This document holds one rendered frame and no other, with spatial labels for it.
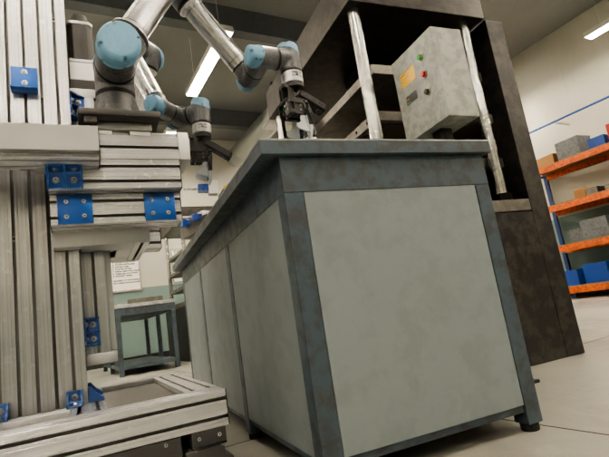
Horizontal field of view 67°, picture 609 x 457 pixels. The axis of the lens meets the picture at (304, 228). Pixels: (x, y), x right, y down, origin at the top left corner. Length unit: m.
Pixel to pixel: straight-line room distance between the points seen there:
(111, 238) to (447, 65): 1.45
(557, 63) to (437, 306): 7.98
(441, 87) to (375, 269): 1.07
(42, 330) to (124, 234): 0.35
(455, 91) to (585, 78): 6.75
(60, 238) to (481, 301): 1.20
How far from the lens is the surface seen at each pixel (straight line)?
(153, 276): 9.11
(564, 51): 9.03
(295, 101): 1.58
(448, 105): 1.99
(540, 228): 2.59
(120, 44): 1.46
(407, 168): 1.27
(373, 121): 2.21
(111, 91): 1.55
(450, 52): 2.14
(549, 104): 8.97
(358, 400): 1.11
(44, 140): 1.34
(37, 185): 1.62
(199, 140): 1.91
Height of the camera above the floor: 0.39
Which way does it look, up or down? 10 degrees up
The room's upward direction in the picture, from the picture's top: 9 degrees counter-clockwise
